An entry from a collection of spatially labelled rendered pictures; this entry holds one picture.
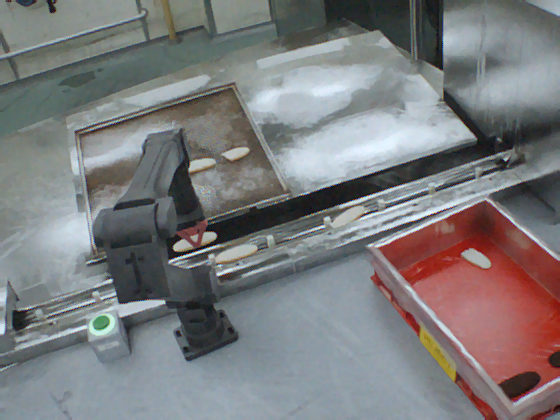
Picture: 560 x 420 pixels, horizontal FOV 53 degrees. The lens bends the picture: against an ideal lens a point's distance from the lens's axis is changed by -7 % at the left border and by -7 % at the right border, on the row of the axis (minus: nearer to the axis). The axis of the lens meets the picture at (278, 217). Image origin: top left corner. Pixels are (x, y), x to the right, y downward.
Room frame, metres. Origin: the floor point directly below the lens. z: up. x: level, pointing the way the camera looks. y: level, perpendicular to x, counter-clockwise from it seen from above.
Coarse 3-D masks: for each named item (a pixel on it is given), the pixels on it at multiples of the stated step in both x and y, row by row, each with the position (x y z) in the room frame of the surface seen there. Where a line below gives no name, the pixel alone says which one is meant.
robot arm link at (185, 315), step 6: (192, 300) 0.80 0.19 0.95; (198, 300) 0.80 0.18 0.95; (180, 306) 0.80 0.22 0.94; (186, 306) 0.81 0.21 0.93; (192, 306) 0.82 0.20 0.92; (198, 306) 0.80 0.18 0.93; (204, 306) 0.80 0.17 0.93; (180, 312) 0.79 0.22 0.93; (186, 312) 0.79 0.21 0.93; (192, 312) 0.79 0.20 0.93; (198, 312) 0.79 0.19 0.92; (204, 312) 0.79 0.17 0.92; (180, 318) 0.79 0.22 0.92; (186, 318) 0.79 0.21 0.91; (192, 318) 0.79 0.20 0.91; (198, 318) 0.79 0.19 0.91; (204, 318) 0.79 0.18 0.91
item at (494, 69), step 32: (448, 0) 1.44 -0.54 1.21; (480, 0) 1.30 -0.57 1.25; (512, 0) 1.18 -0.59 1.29; (544, 0) 1.12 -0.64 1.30; (448, 32) 1.44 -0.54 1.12; (480, 32) 1.29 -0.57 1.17; (512, 32) 1.17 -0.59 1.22; (544, 32) 1.07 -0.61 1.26; (448, 64) 1.43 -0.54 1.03; (480, 64) 1.29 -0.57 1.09; (512, 64) 1.16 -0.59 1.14; (544, 64) 1.06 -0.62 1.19; (448, 96) 1.43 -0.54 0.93; (480, 96) 1.28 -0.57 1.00; (512, 96) 1.15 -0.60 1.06; (544, 96) 1.04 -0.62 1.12; (480, 128) 1.27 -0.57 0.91; (512, 128) 1.14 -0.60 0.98; (544, 128) 1.03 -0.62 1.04; (512, 160) 1.13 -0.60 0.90; (544, 160) 1.01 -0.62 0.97; (544, 192) 1.00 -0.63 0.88
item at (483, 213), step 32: (416, 224) 0.93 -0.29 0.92; (448, 224) 0.94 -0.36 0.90; (480, 224) 0.96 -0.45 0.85; (512, 224) 0.88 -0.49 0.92; (384, 256) 0.89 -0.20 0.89; (416, 256) 0.91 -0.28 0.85; (512, 256) 0.87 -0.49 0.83; (544, 256) 0.78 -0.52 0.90; (416, 320) 0.70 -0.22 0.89; (448, 352) 0.61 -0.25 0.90; (480, 384) 0.52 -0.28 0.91; (512, 416) 0.44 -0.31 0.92
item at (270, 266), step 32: (448, 192) 1.09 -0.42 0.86; (480, 192) 1.07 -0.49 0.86; (512, 192) 1.07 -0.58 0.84; (352, 224) 1.04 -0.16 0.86; (384, 224) 1.02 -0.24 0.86; (256, 256) 0.99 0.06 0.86; (288, 256) 0.97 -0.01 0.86; (320, 256) 0.97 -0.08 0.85; (224, 288) 0.92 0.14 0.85; (64, 320) 0.89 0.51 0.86; (128, 320) 0.88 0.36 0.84; (32, 352) 0.83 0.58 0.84
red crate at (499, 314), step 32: (448, 256) 0.91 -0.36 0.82; (384, 288) 0.85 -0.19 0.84; (416, 288) 0.84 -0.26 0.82; (448, 288) 0.82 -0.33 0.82; (480, 288) 0.80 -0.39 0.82; (512, 288) 0.78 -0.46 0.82; (544, 288) 0.76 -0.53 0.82; (448, 320) 0.74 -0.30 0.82; (480, 320) 0.72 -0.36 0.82; (512, 320) 0.70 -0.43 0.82; (544, 320) 0.68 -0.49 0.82; (480, 352) 0.64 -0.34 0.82; (512, 352) 0.63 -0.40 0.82; (544, 352) 0.61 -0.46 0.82; (544, 384) 0.54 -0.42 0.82; (544, 416) 0.48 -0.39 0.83
